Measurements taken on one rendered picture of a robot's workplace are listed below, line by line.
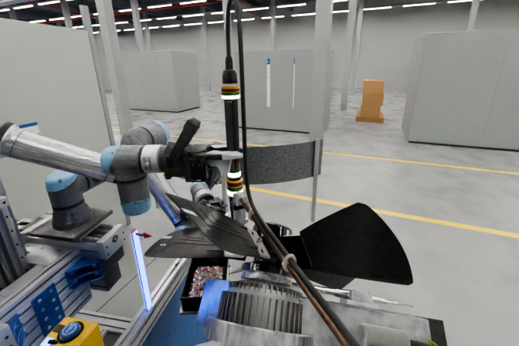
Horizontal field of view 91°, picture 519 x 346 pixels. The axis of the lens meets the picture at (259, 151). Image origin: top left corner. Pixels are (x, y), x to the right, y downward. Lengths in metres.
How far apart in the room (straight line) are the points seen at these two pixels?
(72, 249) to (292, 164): 1.91
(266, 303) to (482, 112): 6.37
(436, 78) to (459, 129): 1.16
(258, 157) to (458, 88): 4.92
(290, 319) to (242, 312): 0.11
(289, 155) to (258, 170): 0.34
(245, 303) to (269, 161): 1.96
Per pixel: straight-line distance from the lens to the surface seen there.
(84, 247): 1.40
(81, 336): 0.88
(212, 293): 0.93
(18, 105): 2.44
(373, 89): 8.49
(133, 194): 0.76
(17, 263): 1.43
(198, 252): 0.81
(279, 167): 2.59
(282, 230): 0.75
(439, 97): 6.53
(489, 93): 6.73
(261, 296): 0.68
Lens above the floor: 1.69
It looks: 18 degrees down
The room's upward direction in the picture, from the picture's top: 1 degrees counter-clockwise
